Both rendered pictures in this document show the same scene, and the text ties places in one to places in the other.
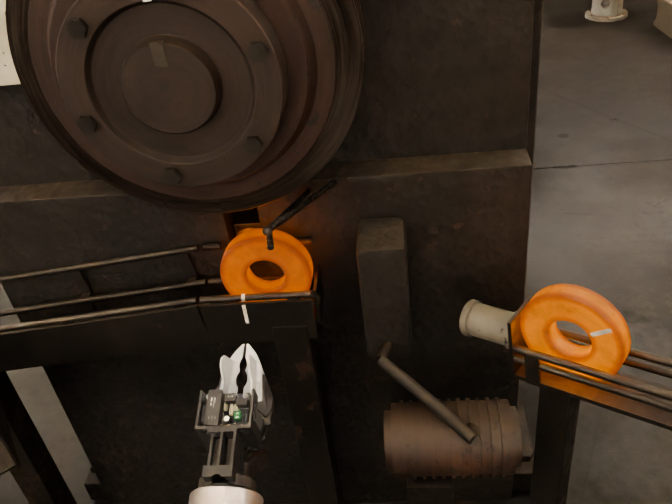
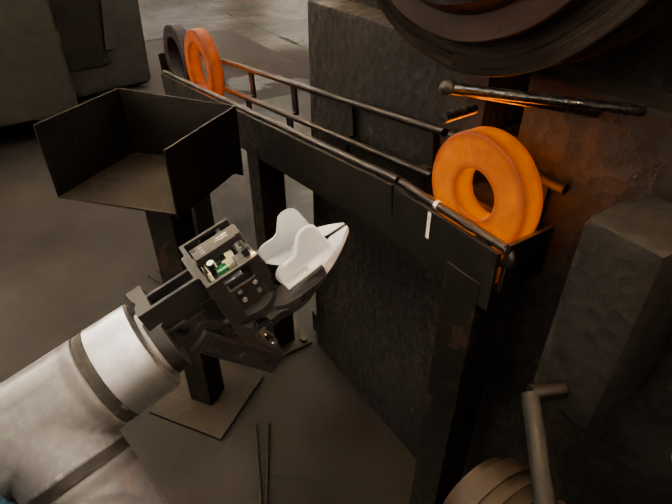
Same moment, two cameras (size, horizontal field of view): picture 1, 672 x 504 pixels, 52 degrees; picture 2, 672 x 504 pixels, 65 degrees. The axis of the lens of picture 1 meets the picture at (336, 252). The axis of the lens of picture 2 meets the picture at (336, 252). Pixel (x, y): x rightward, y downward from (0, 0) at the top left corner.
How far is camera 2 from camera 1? 60 cm
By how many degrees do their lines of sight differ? 40
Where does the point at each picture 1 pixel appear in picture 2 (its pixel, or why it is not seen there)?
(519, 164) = not seen: outside the picture
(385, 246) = (636, 236)
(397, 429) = (477, 490)
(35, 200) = (348, 13)
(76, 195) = (376, 20)
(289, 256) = (507, 181)
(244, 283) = (450, 190)
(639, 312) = not seen: outside the picture
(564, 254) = not seen: outside the picture
